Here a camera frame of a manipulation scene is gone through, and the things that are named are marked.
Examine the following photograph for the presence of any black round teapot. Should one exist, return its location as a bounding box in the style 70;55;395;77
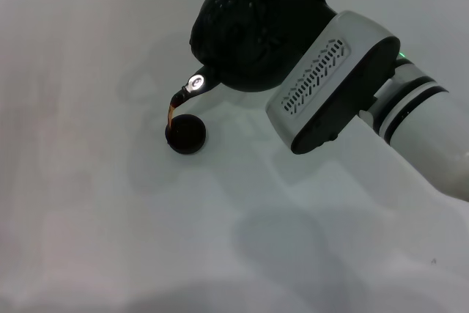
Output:
170;0;328;109

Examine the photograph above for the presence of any small dark teacup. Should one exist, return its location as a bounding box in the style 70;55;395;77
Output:
164;114;207;155

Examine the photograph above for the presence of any brown tea liquid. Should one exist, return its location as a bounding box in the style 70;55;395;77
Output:
167;102;180;131

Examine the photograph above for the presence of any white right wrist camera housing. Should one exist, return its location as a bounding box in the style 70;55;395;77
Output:
265;10;401;156

